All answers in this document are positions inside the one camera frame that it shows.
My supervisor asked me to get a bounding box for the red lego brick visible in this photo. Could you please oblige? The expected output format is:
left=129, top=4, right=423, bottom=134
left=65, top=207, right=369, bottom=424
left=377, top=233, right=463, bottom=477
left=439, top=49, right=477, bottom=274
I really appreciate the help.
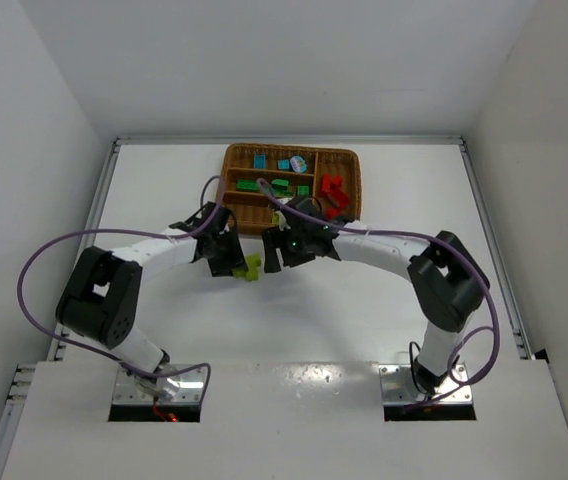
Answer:
left=324, top=208, right=341, bottom=221

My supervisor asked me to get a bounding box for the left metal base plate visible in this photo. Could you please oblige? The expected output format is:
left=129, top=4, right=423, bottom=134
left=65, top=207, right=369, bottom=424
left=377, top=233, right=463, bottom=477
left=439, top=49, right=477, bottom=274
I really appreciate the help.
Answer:
left=112, top=364, right=208, bottom=407

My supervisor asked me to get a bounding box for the blue monster face lego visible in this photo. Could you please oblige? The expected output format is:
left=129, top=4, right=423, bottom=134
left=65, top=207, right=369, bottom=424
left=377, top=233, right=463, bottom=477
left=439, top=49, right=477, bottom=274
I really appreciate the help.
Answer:
left=289, top=155, right=308, bottom=173

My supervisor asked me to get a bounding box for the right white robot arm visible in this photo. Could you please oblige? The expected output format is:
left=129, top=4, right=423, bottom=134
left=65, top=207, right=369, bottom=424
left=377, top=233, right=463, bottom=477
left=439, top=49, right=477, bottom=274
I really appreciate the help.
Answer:
left=261, top=196, right=487, bottom=396

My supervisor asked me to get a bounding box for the metal base plate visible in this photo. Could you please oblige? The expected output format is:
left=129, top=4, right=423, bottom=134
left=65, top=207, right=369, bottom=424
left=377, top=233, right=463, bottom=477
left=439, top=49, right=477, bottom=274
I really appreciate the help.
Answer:
left=112, top=364, right=208, bottom=407
left=381, top=362, right=475, bottom=407

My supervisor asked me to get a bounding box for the lime green lego piece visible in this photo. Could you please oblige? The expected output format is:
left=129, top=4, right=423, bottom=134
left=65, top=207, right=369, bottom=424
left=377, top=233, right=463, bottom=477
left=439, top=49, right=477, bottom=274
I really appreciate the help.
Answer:
left=232, top=253, right=262, bottom=282

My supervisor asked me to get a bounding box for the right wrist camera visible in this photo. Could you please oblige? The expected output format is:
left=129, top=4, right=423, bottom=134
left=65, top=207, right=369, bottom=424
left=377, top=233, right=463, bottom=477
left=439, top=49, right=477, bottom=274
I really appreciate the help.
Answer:
left=272, top=211, right=289, bottom=230

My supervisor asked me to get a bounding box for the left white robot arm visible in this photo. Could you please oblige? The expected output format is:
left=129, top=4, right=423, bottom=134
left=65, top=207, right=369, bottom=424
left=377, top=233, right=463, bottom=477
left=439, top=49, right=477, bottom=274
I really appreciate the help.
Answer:
left=55, top=202, right=247, bottom=380

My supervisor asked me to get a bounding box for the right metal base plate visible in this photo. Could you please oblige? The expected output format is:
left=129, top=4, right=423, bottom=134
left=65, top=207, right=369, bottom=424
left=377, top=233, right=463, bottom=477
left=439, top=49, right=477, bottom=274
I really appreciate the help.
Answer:
left=381, top=362, right=475, bottom=407

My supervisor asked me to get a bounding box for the red lego arch half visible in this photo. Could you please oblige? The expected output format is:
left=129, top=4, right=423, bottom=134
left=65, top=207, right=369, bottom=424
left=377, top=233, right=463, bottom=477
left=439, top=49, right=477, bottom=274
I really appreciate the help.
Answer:
left=324, top=189, right=350, bottom=210

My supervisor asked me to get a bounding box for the brown wicker divided basket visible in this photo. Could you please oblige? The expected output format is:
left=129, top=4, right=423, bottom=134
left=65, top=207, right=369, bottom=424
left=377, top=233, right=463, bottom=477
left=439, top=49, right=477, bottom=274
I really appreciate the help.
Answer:
left=221, top=143, right=362, bottom=236

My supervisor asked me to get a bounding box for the red lego arch piece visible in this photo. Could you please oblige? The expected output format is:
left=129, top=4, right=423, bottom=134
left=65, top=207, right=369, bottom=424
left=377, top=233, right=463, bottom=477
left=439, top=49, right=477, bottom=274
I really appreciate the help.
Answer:
left=320, top=173, right=343, bottom=197

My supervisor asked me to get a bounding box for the long green lego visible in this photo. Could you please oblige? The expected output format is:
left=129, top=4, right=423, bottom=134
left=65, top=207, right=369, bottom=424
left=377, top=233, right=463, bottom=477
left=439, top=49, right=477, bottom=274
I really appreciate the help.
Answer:
left=236, top=179, right=259, bottom=192

